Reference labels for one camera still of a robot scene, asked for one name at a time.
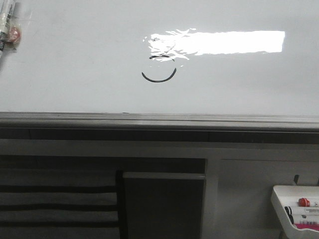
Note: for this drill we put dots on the red magnet taped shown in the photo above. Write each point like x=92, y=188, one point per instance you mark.
x=14, y=35

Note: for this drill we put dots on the black white whiteboard marker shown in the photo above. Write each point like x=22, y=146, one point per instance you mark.
x=6, y=14

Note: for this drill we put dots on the white whiteboard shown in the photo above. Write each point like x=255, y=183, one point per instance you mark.
x=206, y=57

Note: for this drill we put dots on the dark grey panel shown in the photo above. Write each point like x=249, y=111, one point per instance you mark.
x=164, y=207

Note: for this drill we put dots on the grey black striped panel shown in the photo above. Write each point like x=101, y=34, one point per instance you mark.
x=59, y=204

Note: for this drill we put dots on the white marker tray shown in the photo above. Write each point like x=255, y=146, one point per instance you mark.
x=288, y=196

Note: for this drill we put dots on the black capped marker upper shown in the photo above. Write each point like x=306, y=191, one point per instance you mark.
x=302, y=210

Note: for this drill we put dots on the black capped marker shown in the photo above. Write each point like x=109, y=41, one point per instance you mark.
x=304, y=219
x=302, y=210

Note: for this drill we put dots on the red capped marker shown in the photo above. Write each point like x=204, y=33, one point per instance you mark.
x=308, y=202

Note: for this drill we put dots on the black capped marker lower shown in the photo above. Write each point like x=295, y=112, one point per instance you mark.
x=304, y=219

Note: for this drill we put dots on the grey whiteboard frame rail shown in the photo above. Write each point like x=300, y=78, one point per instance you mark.
x=160, y=127

